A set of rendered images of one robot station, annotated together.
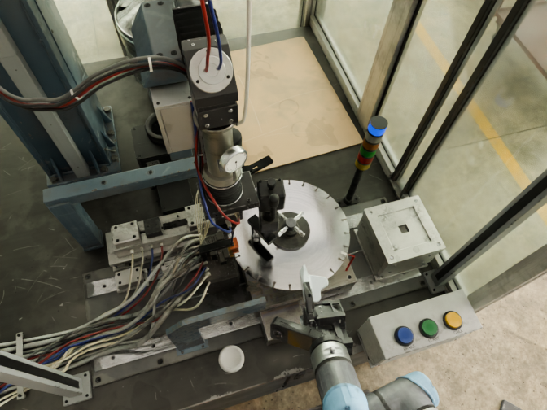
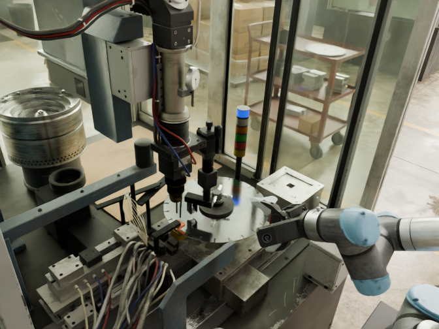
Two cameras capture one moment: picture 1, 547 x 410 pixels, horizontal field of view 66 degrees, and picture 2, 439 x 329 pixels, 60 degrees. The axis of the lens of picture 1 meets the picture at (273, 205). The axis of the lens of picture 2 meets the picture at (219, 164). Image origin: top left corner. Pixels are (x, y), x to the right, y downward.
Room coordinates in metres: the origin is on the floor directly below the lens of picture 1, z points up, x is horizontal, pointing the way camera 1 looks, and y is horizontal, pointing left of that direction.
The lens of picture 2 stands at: (-0.35, 0.37, 1.69)
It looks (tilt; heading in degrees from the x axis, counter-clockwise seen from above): 32 degrees down; 333
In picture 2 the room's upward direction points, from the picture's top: 3 degrees clockwise
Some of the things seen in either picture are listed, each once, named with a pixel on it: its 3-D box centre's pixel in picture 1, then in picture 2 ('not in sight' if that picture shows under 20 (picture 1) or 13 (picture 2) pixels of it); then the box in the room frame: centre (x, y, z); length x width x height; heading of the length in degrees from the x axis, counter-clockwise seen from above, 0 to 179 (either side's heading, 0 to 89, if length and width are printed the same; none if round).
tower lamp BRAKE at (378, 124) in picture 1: (378, 126); (243, 111); (0.73, -0.25, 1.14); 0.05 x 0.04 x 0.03; 21
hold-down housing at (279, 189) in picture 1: (269, 206); (208, 155); (0.45, 0.01, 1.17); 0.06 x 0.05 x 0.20; 102
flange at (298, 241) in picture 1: (290, 228); (216, 202); (0.50, -0.05, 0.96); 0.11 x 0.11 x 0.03
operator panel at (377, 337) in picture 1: (416, 329); (343, 245); (0.30, -0.42, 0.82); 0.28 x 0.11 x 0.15; 111
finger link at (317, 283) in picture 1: (314, 281); (266, 201); (0.32, -0.11, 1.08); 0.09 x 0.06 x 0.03; 11
